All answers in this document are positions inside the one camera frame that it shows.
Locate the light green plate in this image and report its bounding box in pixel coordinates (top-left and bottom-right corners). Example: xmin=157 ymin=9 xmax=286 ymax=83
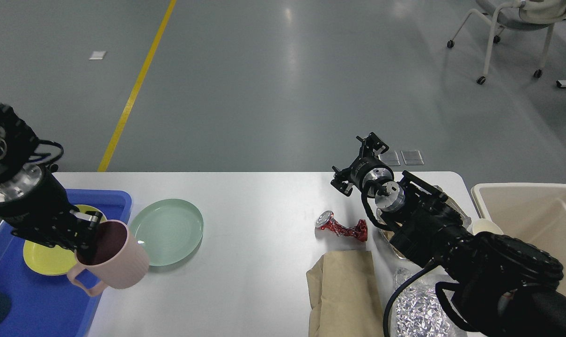
xmin=128 ymin=198 xmax=204 ymax=267

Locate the white floor marker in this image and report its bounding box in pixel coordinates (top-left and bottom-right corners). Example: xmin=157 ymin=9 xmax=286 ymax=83
xmin=88 ymin=51 xmax=107 ymax=60

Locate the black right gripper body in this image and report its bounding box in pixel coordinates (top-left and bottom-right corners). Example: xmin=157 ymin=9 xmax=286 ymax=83
xmin=350 ymin=156 xmax=387 ymax=190

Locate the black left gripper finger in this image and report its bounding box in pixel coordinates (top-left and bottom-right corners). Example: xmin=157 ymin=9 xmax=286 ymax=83
xmin=44 ymin=236 xmax=80 ymax=254
xmin=70 ymin=211 xmax=103 ymax=264

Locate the crumpled aluminium foil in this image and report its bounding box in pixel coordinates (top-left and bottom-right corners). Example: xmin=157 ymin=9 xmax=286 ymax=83
xmin=390 ymin=271 xmax=467 ymax=337

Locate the beige plastic bin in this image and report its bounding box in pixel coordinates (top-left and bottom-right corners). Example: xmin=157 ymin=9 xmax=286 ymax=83
xmin=471 ymin=182 xmax=566 ymax=296

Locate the white paper cup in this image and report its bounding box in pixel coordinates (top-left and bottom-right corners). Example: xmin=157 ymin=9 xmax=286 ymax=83
xmin=467 ymin=219 xmax=504 ymax=235

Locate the pink mug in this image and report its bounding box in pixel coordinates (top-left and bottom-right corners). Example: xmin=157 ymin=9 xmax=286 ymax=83
xmin=66 ymin=220 xmax=150 ymax=297

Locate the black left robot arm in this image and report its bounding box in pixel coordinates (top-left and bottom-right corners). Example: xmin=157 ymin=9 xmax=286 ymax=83
xmin=0 ymin=104 xmax=101 ymax=263

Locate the brown paper bag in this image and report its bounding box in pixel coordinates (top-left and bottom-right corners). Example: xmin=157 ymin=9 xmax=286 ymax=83
xmin=306 ymin=251 xmax=383 ymax=337

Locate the blue plastic tray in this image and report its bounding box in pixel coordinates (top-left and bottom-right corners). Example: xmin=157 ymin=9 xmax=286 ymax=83
xmin=0 ymin=189 xmax=132 ymax=337

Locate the white office chair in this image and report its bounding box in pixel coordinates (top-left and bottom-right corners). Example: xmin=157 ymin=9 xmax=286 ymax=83
xmin=446 ymin=0 xmax=566 ymax=85

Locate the right floor plate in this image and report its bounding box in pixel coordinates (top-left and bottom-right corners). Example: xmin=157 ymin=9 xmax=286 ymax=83
xmin=401 ymin=150 xmax=425 ymax=166

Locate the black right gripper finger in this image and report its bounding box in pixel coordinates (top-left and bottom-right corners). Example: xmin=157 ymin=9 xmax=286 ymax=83
xmin=356 ymin=132 xmax=390 ymax=161
xmin=331 ymin=166 xmax=355 ymax=196

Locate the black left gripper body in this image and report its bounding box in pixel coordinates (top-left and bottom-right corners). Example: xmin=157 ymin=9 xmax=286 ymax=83
xmin=0 ymin=174 xmax=77 ymax=246

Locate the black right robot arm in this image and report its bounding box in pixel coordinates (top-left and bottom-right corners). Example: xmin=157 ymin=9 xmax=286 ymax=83
xmin=331 ymin=133 xmax=566 ymax=337

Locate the yellow plate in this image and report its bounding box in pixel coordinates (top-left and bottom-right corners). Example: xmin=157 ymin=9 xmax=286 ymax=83
xmin=23 ymin=205 xmax=108 ymax=276

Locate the floor plate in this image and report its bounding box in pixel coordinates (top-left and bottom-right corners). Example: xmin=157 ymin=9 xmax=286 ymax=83
xmin=401 ymin=150 xmax=425 ymax=166
xmin=379 ymin=151 xmax=401 ymax=167

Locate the crushed red can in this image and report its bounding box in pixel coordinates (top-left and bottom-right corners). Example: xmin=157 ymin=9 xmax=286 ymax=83
xmin=315 ymin=210 xmax=368 ymax=242

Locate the left floor plate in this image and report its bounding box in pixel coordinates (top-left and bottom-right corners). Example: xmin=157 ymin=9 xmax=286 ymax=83
xmin=379 ymin=151 xmax=401 ymax=167

